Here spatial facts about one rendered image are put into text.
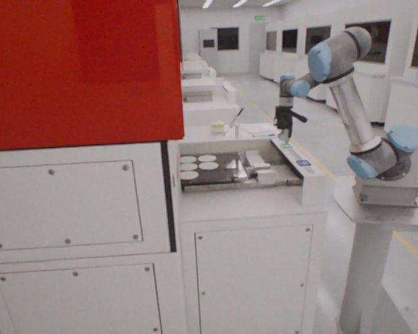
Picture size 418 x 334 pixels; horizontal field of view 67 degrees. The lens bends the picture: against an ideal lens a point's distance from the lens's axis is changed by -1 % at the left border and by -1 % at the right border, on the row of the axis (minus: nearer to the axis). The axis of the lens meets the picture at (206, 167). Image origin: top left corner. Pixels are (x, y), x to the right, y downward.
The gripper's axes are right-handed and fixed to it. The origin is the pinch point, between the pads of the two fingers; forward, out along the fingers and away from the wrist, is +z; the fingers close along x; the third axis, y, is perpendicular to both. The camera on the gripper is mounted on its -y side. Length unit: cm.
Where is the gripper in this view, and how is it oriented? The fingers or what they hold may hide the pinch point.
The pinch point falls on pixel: (288, 142)
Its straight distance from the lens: 175.1
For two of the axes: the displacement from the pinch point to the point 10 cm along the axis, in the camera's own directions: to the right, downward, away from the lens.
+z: 0.4, 9.3, 3.7
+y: -10.0, 0.6, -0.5
